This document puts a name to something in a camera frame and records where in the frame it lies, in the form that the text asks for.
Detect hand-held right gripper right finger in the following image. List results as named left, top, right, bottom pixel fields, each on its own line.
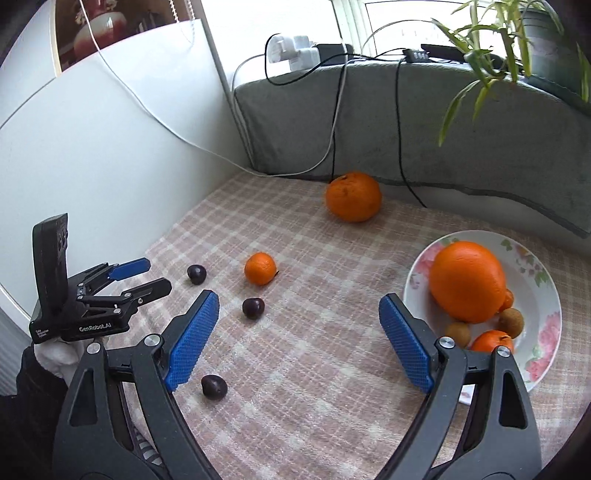
left=376, top=294, right=542, bottom=480

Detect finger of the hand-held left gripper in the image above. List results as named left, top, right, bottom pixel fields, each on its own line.
left=81, top=278, right=172, bottom=311
left=69, top=258, right=151, bottom=294

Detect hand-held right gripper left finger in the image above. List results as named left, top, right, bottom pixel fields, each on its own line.
left=53, top=289, right=222, bottom=480

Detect brown longan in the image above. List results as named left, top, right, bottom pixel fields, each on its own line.
left=444, top=322, right=472, bottom=349

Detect large smooth oval orange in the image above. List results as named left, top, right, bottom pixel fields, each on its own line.
left=429, top=241, right=507, bottom=323

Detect brown kiwi berry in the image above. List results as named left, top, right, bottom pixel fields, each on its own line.
left=498, top=307, right=525, bottom=337

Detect floral white plate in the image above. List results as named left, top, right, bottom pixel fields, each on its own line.
left=403, top=230, right=563, bottom=394

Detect large rough mandarin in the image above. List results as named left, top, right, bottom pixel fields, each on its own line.
left=325, top=172, right=383, bottom=223

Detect person's left forearm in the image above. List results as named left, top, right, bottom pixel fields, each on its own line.
left=0, top=344, right=70, bottom=480

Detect person's left hand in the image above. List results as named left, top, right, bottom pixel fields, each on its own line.
left=34, top=333, right=109, bottom=381

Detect pink checked tablecloth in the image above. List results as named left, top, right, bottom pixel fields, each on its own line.
left=124, top=173, right=573, bottom=480

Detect grey blanket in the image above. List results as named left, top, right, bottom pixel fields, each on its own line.
left=233, top=58, right=591, bottom=238

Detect white power adapter plugs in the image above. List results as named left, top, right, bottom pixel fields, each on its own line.
left=264, top=33, right=321, bottom=75

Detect spider plant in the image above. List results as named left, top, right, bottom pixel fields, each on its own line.
left=431, top=0, right=591, bottom=146

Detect grey pot saucer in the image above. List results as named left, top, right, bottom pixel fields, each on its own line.
left=524, top=74, right=591, bottom=116

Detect black flat device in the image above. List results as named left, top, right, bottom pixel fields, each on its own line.
left=422, top=44, right=504, bottom=70

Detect black power adapter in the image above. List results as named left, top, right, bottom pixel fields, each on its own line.
left=316, top=43, right=354, bottom=63

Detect grey plant pot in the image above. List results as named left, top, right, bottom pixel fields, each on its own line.
left=522, top=9, right=591, bottom=100

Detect white cable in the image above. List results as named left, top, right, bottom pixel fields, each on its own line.
left=78, top=0, right=347, bottom=178

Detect black cable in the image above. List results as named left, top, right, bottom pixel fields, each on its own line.
left=394, top=58, right=428, bottom=209
left=265, top=32, right=402, bottom=181

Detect red vase wall picture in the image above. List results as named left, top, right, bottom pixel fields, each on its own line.
left=55, top=0, right=204, bottom=72

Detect white window frame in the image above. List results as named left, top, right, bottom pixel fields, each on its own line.
left=332, top=0, right=462, bottom=56

